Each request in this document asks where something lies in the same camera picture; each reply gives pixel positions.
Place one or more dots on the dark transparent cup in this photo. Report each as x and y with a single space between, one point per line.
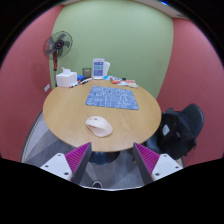
87 72

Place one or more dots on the white tissue box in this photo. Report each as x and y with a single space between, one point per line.
66 80

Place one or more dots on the white plastic stand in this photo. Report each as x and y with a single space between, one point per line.
107 68

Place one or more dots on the white clear snack packet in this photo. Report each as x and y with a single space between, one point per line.
122 83

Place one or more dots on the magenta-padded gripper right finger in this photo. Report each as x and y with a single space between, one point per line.
150 160

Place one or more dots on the light blue snack packet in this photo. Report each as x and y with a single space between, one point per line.
107 77

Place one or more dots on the black-capped whiteboard marker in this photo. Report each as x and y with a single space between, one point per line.
74 84

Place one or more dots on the red-capped whiteboard marker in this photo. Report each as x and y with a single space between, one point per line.
86 80

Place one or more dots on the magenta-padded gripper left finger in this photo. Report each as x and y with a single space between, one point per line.
75 160

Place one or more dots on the blue patterned mouse pad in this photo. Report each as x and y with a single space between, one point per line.
112 98

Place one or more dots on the dark table pedestal base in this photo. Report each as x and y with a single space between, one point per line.
105 157

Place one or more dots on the blue whiteboard eraser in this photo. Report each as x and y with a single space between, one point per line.
80 77

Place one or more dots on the black standing fan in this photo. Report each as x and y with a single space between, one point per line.
58 45

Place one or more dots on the pale pink computer mouse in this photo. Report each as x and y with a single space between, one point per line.
99 126

